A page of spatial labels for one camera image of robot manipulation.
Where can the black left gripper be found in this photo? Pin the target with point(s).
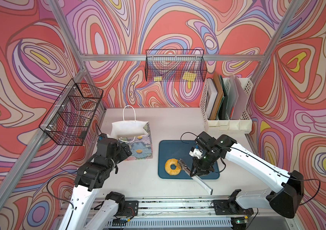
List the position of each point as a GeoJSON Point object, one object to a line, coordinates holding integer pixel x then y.
{"type": "Point", "coordinates": [123, 154]}

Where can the grey portrait book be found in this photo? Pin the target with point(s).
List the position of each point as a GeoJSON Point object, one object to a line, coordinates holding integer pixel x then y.
{"type": "Point", "coordinates": [211, 97]}

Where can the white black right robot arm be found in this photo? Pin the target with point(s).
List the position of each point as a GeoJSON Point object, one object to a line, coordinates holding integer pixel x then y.
{"type": "Point", "coordinates": [285, 190]}

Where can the floral paper gift bag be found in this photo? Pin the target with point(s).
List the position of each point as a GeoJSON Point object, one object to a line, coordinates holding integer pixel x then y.
{"type": "Point", "coordinates": [134, 133]}

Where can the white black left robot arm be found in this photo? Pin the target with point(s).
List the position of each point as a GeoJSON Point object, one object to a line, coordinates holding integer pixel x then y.
{"type": "Point", "coordinates": [89, 180]}

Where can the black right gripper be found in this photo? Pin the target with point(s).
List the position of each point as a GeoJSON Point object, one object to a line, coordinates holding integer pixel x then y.
{"type": "Point", "coordinates": [200, 170]}

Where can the metal serving tongs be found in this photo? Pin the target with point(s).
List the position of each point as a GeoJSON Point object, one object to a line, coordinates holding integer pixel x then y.
{"type": "Point", "coordinates": [196, 178]}

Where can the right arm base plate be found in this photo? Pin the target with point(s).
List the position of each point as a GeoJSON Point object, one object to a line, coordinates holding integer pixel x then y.
{"type": "Point", "coordinates": [230, 206]}

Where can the glazed ring donut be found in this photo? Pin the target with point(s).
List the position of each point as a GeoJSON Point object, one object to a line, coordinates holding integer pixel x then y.
{"type": "Point", "coordinates": [172, 167]}

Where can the large yellow sticky note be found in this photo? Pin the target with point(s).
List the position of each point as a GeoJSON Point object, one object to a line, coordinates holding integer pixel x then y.
{"type": "Point", "coordinates": [189, 76]}

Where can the white perforated file organizer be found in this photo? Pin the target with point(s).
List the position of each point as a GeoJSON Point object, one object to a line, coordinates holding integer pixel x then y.
{"type": "Point", "coordinates": [243, 125]}

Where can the green circuit board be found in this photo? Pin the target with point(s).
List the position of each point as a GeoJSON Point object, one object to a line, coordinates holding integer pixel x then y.
{"type": "Point", "coordinates": [120, 222]}

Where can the small yellow sticky note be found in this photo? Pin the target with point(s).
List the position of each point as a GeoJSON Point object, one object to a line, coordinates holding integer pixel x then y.
{"type": "Point", "coordinates": [157, 78]}

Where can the dark green folder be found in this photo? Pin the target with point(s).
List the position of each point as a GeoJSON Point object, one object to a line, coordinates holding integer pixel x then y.
{"type": "Point", "coordinates": [222, 111]}

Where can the black wire basket back wall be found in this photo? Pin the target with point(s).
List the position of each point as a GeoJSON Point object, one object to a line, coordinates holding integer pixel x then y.
{"type": "Point", "coordinates": [172, 63]}

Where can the black wire basket side wall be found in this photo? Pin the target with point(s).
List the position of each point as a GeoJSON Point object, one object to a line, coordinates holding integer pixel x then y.
{"type": "Point", "coordinates": [73, 117]}

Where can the pale pink folder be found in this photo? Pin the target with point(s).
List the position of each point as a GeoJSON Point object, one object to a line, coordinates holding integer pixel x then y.
{"type": "Point", "coordinates": [241, 100]}

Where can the teal plastic tray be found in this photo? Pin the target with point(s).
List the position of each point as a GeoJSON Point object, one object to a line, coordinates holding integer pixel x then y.
{"type": "Point", "coordinates": [175, 149]}

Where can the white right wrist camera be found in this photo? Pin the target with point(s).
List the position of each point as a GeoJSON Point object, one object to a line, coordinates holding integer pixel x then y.
{"type": "Point", "coordinates": [196, 153]}

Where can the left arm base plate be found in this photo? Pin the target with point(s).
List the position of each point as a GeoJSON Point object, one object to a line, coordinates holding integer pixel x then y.
{"type": "Point", "coordinates": [127, 208]}

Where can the brown folder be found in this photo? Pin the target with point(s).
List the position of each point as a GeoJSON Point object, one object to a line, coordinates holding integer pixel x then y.
{"type": "Point", "coordinates": [220, 94]}

